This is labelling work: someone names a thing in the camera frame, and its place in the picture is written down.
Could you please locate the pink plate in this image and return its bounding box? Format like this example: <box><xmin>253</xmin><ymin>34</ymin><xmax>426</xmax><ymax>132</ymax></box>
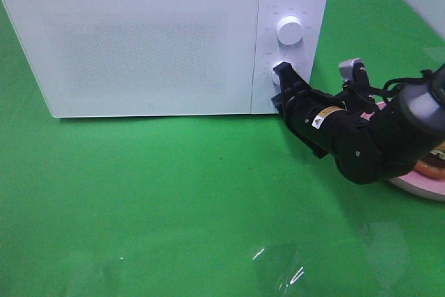
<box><xmin>364</xmin><ymin>102</ymin><xmax>444</xmax><ymax>202</ymax></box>

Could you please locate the white microwave knob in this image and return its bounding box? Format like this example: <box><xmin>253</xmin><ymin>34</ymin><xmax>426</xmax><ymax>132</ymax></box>
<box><xmin>271</xmin><ymin>62</ymin><xmax>281</xmax><ymax>86</ymax></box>
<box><xmin>276</xmin><ymin>15</ymin><xmax>304</xmax><ymax>46</ymax></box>

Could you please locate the white microwave door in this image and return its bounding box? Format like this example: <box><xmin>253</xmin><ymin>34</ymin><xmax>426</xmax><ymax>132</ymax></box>
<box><xmin>3</xmin><ymin>0</ymin><xmax>258</xmax><ymax>118</ymax></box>

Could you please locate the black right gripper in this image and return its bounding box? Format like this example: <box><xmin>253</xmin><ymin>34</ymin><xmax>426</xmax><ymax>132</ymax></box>
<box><xmin>271</xmin><ymin>62</ymin><xmax>369</xmax><ymax>160</ymax></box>

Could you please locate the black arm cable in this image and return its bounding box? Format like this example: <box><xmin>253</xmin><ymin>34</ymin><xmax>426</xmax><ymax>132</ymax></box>
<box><xmin>342</xmin><ymin>69</ymin><xmax>435</xmax><ymax>117</ymax></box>

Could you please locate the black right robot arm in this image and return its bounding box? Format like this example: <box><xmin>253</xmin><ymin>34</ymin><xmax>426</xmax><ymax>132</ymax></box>
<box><xmin>272</xmin><ymin>58</ymin><xmax>444</xmax><ymax>184</ymax></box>

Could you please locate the white microwave oven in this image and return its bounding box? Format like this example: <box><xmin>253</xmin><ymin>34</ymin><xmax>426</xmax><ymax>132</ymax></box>
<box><xmin>2</xmin><ymin>0</ymin><xmax>327</xmax><ymax>118</ymax></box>

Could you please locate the burger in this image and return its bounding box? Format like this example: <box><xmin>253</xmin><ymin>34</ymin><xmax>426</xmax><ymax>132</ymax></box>
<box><xmin>414</xmin><ymin>143</ymin><xmax>444</xmax><ymax>179</ymax></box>

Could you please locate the green table mat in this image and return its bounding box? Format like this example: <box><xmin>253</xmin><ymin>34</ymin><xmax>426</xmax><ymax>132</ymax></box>
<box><xmin>1</xmin><ymin>0</ymin><xmax>444</xmax><ymax>296</ymax></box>

